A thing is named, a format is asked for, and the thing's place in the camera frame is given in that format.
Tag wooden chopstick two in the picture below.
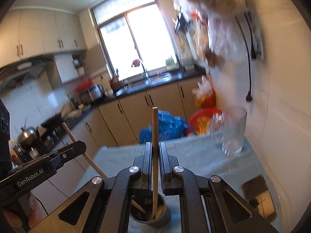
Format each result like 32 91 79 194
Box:
62 123 147 214

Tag wooden chopstick one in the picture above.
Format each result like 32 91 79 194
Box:
152 107 159 219

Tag kitchen window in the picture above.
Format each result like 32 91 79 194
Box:
91 0 180 80

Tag person left hand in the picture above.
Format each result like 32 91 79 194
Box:
1 192 48 232

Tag dark grey utensil holder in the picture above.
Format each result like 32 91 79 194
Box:
130 193 171 228

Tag steel kettle pot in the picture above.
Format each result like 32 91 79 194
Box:
16 127 38 151

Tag grey-blue table cloth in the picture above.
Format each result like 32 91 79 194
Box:
75 135 281 232

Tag black smartphone brown case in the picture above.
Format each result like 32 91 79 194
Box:
241 175 277 223

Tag silver rice cooker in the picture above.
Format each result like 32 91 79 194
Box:
79 84 104 105

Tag clear glass mug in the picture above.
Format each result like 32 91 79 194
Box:
210 106 247 156

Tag red plastic basin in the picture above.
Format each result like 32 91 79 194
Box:
186 108 222 136

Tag blue plastic bag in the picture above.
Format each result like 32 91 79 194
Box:
139 110 189 144

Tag range hood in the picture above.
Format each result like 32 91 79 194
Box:
1 57 55 95

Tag sink faucet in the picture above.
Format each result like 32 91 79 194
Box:
139 59 149 79

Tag white upper cabinets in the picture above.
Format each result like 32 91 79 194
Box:
1 9 87 67

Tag hanging plastic bags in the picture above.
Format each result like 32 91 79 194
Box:
172 0 254 69

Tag black power cable plug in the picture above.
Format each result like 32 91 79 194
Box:
235 12 257 103

